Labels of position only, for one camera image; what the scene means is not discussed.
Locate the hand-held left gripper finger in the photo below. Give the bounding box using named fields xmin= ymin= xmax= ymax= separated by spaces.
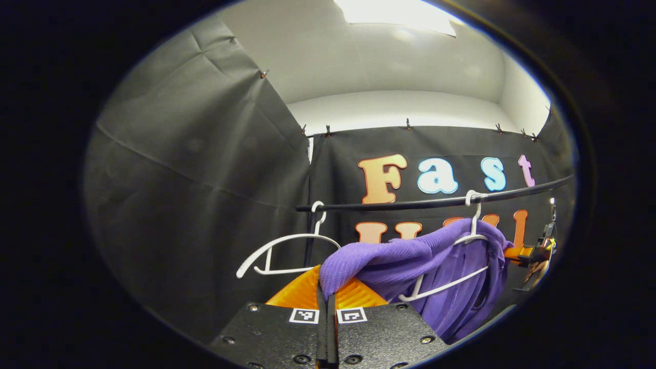
xmin=210 ymin=265 xmax=329 ymax=369
xmin=328 ymin=279 xmax=449 ymax=369

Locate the black clothes rack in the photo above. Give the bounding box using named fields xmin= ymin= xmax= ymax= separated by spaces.
xmin=295 ymin=173 xmax=576 ymax=270

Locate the white hanger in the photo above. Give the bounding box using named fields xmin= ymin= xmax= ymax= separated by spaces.
xmin=236 ymin=201 xmax=342 ymax=279
xmin=399 ymin=190 xmax=491 ymax=303

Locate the black backdrop cloth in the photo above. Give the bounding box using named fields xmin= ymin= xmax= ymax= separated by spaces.
xmin=84 ymin=23 xmax=577 ymax=344

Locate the ceiling light panel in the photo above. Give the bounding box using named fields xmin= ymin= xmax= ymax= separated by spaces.
xmin=334 ymin=0 xmax=458 ymax=37

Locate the purple corduroy shirt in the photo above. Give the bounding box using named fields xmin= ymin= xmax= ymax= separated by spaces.
xmin=318 ymin=218 xmax=515 ymax=345

